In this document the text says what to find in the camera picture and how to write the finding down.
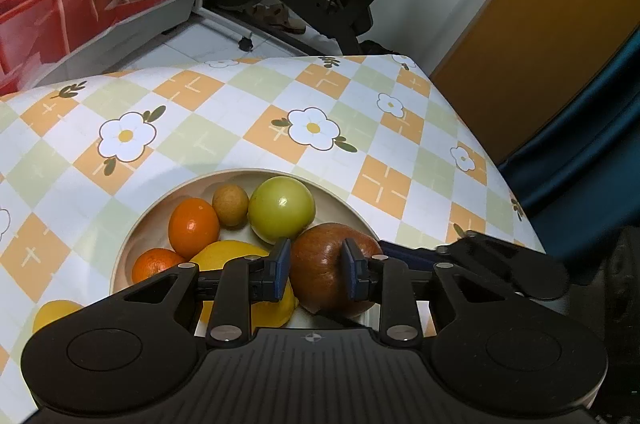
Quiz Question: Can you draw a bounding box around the brown longan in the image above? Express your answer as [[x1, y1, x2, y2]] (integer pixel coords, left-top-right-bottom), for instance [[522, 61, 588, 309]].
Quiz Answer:
[[212, 185, 249, 227]]

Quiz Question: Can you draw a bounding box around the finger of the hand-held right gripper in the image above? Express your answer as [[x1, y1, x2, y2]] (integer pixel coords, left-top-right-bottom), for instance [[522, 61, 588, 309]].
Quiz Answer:
[[378, 231, 571, 302]]

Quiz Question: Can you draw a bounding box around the dark red apple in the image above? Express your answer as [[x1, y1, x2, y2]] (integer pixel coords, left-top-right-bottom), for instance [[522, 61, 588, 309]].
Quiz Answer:
[[290, 222, 386, 317]]

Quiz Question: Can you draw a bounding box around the green apple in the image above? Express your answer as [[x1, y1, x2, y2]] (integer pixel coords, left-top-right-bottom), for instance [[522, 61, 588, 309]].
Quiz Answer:
[[247, 176, 317, 245]]

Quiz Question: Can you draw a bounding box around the brown sandal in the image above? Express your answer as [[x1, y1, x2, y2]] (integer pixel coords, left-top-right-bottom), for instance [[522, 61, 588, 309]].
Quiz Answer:
[[250, 2, 307, 36]]

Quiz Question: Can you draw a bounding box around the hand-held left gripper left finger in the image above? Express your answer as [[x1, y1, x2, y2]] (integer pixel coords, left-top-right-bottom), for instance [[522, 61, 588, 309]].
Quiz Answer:
[[122, 238, 292, 349]]

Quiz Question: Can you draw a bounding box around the yellow lemon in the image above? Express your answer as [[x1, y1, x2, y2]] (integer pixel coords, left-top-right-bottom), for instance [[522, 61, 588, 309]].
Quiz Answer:
[[189, 240, 301, 330]]

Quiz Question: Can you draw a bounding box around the dark blue curtain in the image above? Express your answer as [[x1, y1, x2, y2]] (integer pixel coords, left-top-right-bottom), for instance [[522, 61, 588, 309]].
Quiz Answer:
[[497, 28, 640, 219]]

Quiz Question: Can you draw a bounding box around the small orange tangerine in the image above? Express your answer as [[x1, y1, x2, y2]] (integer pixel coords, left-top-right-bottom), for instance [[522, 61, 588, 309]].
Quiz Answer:
[[168, 198, 221, 261], [131, 249, 187, 285]]

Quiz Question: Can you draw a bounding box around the large yellow orange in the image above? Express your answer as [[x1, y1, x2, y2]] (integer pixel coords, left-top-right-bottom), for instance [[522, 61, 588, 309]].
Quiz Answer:
[[32, 300, 86, 335]]

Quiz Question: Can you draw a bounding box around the beige round plate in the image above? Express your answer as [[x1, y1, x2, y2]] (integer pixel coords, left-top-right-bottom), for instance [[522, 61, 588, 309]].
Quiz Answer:
[[110, 170, 386, 339]]

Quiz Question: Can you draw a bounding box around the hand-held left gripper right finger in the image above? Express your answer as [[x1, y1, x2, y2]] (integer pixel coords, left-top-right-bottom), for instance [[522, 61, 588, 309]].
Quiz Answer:
[[341, 238, 501, 349]]

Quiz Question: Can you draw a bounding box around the brown wooden door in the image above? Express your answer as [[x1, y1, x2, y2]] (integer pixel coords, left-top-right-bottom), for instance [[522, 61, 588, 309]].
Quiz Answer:
[[430, 0, 640, 165]]

